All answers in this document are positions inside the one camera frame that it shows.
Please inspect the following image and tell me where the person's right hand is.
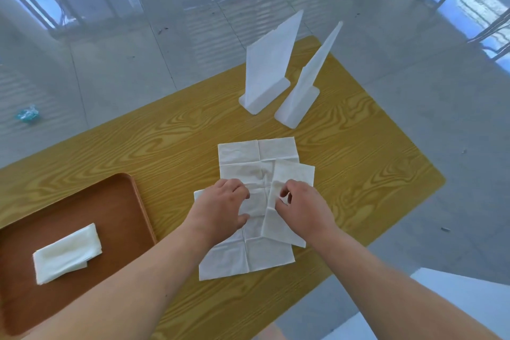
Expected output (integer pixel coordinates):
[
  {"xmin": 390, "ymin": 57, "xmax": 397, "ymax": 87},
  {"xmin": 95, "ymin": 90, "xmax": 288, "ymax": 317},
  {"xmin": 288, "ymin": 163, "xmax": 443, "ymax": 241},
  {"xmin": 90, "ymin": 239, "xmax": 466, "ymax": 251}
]
[{"xmin": 275, "ymin": 179, "xmax": 339, "ymax": 243}]

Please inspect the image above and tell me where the person's left forearm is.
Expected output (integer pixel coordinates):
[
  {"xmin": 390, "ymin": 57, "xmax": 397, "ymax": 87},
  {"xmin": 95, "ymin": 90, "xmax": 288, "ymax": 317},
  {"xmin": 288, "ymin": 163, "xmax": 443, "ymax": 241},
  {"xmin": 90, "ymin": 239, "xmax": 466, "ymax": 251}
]
[{"xmin": 23, "ymin": 222, "xmax": 208, "ymax": 340}]

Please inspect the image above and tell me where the white plastic upright stand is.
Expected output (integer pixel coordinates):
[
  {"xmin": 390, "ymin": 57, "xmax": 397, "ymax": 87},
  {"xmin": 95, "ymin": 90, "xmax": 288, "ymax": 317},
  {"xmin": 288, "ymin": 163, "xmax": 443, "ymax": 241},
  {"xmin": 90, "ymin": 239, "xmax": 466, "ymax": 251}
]
[
  {"xmin": 239, "ymin": 8, "xmax": 305, "ymax": 115},
  {"xmin": 274, "ymin": 21, "xmax": 344, "ymax": 129}
]

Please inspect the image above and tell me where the brown wooden tray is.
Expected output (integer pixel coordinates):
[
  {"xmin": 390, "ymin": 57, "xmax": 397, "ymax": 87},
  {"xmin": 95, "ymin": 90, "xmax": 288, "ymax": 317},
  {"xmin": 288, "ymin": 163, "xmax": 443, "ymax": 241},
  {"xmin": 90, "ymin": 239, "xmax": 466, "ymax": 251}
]
[{"xmin": 0, "ymin": 172, "xmax": 157, "ymax": 337}]

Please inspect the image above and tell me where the person's left hand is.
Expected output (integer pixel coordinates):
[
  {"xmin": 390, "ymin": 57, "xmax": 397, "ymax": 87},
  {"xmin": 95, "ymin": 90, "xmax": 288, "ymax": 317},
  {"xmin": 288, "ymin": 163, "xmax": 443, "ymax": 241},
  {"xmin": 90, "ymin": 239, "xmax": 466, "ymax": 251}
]
[{"xmin": 185, "ymin": 178, "xmax": 251, "ymax": 249}]

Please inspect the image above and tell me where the teal crumpled wrapper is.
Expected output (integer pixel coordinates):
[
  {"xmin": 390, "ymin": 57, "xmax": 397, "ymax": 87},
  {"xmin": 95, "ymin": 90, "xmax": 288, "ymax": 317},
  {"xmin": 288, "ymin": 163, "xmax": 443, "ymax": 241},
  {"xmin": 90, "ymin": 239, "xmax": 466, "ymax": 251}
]
[{"xmin": 15, "ymin": 104, "xmax": 41, "ymax": 123}]

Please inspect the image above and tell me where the person's leg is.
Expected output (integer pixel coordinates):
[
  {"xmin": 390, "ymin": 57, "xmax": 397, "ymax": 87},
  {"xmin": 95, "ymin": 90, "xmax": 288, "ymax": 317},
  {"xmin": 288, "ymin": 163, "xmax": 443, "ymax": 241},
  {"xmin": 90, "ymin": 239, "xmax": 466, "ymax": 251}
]
[{"xmin": 254, "ymin": 321, "xmax": 287, "ymax": 340}]

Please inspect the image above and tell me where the person's right forearm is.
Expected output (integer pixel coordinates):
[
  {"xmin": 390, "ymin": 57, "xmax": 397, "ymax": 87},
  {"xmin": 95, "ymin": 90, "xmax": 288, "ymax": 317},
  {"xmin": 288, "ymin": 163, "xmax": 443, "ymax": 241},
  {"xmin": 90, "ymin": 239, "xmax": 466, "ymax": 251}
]
[{"xmin": 312, "ymin": 224, "xmax": 503, "ymax": 340}]

